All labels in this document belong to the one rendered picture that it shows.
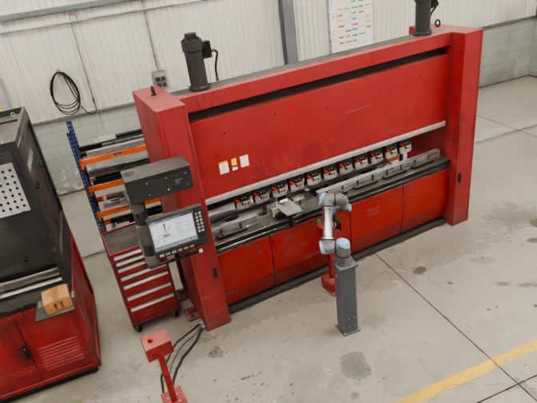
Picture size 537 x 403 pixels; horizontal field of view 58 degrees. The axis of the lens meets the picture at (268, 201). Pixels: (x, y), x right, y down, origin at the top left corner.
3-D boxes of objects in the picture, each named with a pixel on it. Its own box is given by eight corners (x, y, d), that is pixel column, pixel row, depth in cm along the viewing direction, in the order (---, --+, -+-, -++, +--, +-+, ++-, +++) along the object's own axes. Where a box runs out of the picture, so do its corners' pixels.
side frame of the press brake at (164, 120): (208, 332, 487) (155, 112, 379) (182, 288, 556) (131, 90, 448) (231, 322, 495) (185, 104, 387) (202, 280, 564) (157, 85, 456)
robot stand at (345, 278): (360, 330, 463) (358, 264, 427) (344, 337, 459) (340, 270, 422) (352, 319, 478) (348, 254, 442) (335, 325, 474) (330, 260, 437)
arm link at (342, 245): (350, 257, 421) (349, 244, 415) (335, 257, 424) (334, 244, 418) (351, 249, 431) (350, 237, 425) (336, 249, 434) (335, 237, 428)
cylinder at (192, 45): (192, 93, 413) (181, 36, 391) (184, 88, 434) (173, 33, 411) (228, 84, 425) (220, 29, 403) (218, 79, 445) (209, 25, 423)
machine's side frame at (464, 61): (452, 226, 599) (466, 33, 491) (406, 201, 668) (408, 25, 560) (467, 220, 608) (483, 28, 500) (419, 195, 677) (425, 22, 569)
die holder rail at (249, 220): (212, 239, 474) (211, 231, 469) (210, 237, 479) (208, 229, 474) (258, 222, 491) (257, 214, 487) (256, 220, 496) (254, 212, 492)
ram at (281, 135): (200, 207, 453) (183, 125, 416) (198, 204, 460) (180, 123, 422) (445, 125, 557) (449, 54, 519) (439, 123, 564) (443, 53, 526)
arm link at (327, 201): (336, 253, 419) (335, 191, 426) (318, 253, 422) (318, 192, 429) (336, 254, 431) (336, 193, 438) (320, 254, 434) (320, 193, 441)
